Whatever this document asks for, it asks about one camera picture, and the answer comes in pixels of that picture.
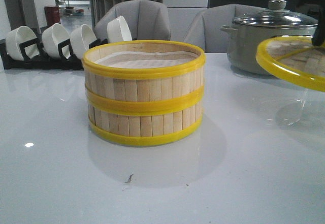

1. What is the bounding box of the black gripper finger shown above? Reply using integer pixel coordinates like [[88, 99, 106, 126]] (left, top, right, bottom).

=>
[[294, 0, 325, 47]]

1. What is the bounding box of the woven bamboo steamer lid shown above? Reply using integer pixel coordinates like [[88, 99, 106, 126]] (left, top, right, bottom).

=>
[[256, 36, 324, 92]]

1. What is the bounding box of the bamboo steamer tier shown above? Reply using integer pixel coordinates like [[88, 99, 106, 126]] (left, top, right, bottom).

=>
[[87, 91, 203, 146], [82, 40, 206, 102]]

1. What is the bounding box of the glass pot lid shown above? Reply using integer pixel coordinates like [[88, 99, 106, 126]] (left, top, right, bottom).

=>
[[233, 0, 318, 28]]

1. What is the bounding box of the green electric cooking pot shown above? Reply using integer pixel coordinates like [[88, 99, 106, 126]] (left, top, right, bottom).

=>
[[220, 23, 316, 75]]

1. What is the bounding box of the right grey chair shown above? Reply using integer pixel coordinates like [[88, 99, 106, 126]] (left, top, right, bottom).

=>
[[183, 4, 263, 53]]

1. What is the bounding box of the grey chair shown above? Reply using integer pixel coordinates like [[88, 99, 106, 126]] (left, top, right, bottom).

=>
[[94, 0, 171, 40], [183, 4, 263, 53]]

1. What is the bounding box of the white cabinet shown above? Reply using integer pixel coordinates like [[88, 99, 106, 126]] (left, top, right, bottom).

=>
[[162, 0, 208, 41]]

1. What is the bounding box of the left grey chair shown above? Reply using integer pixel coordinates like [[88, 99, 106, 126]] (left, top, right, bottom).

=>
[[94, 0, 171, 40]]

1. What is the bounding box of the white bowl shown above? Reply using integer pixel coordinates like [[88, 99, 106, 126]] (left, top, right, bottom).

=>
[[42, 23, 70, 59], [70, 24, 96, 59], [107, 16, 132, 43], [6, 26, 37, 61]]

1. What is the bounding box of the black dish rack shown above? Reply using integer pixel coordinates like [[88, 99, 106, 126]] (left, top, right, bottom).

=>
[[0, 28, 109, 70]]

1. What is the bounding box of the red bin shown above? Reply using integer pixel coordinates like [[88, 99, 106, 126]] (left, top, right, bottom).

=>
[[44, 6, 60, 27]]

